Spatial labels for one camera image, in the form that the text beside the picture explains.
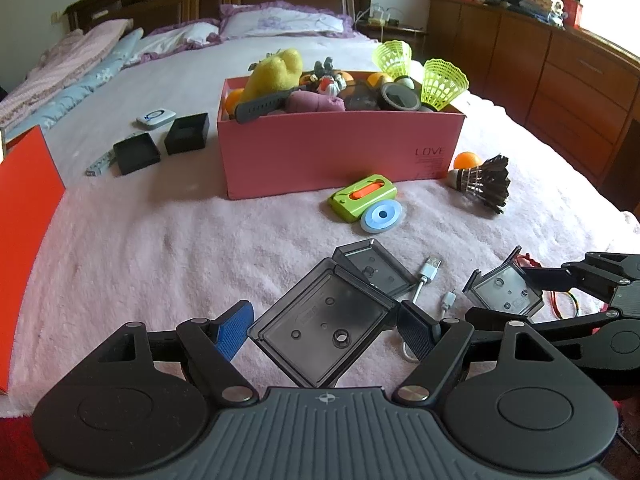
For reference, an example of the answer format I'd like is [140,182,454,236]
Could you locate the large clear dark plastic case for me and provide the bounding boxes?
[248,238,416,389]

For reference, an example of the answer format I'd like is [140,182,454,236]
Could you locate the green orange utility knife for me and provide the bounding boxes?
[328,174,397,222]

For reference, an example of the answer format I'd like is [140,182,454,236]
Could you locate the robot action figure toy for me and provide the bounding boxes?
[299,56,354,96]

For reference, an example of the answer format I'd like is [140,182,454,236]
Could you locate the red rubber bands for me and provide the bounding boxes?
[514,252,584,321]

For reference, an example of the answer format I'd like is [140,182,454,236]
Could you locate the blue round tape measure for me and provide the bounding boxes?
[360,200,404,234]

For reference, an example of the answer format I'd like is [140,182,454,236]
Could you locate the black feather shuttlecock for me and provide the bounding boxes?
[446,155,511,214]

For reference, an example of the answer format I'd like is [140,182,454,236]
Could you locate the orange ping pong ball outside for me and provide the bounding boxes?
[452,152,483,170]

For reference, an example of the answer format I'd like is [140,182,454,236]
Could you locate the pink cardboard box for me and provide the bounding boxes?
[217,91,465,200]

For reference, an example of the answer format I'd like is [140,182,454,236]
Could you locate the black small box lid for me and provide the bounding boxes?
[113,132,160,176]

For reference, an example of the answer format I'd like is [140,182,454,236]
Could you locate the black small box base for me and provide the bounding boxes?
[164,113,209,155]

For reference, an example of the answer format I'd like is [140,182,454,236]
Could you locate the white square device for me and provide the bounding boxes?
[136,108,177,130]

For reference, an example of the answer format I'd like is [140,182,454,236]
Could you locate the purple plush toy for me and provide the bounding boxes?
[284,90,345,114]

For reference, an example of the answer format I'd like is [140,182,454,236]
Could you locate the black round tape roll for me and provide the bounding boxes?
[378,82,421,112]

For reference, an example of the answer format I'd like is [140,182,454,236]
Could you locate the orange red box lid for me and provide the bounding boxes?
[1,127,65,396]

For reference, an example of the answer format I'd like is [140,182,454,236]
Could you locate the wooden dresser cabinet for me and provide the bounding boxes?
[426,0,639,212]

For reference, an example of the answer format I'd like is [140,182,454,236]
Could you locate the yellow-green plastic shuttlecock right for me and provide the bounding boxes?
[421,58,470,112]

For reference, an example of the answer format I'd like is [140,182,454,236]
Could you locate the yellow-green plastic shuttlecock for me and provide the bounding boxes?
[373,40,414,90]
[421,58,470,112]

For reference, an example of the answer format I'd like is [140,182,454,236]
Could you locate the yellow plush toy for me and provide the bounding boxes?
[240,48,304,103]

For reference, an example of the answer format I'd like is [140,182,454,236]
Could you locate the orange ping pong ball in box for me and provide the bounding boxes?
[367,72,394,89]

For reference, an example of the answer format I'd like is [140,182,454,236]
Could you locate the yellow-green plastic shuttlecock left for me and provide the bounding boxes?
[373,40,414,90]

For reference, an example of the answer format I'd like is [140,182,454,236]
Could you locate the purple frilled pillow left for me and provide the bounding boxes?
[125,21,220,67]

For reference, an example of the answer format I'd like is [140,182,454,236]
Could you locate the purple frilled pillow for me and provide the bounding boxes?
[125,21,220,67]
[219,0,356,40]

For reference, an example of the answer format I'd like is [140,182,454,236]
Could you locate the light blue folded quilt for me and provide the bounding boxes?
[6,27,143,142]

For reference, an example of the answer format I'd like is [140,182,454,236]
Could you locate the wooden nightstand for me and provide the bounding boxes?
[356,22,427,62]

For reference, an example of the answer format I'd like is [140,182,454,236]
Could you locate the purple frilled pillow right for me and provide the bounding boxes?
[219,0,356,40]

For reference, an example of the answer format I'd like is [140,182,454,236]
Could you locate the pink folded quilt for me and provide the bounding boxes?
[1,18,130,131]

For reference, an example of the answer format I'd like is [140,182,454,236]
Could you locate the white chargers on nightstand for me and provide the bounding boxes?
[367,3,404,27]

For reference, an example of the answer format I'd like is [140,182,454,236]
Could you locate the red box on dresser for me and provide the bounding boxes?
[562,0,584,28]

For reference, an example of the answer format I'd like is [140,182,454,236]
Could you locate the white usb adapter cable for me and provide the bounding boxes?
[399,254,459,363]

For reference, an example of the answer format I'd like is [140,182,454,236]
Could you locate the grey patterned strap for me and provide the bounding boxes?
[83,148,117,178]

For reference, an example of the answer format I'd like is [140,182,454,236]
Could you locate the black watch strap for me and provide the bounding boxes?
[233,86,306,126]

